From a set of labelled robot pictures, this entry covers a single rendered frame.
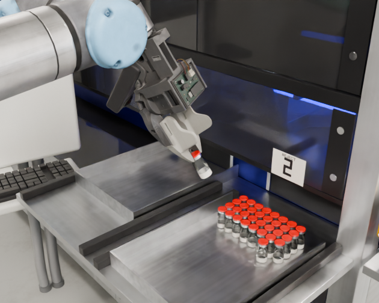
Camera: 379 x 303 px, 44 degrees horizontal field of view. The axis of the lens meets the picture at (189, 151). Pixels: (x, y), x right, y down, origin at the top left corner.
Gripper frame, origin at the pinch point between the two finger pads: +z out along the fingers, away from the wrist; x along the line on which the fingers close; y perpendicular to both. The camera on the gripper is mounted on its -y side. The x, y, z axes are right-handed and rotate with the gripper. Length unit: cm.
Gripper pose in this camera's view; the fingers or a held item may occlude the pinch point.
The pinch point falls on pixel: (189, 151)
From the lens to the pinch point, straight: 77.3
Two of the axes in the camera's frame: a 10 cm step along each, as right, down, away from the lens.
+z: 4.8, 8.0, 3.6
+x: 4.7, -5.9, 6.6
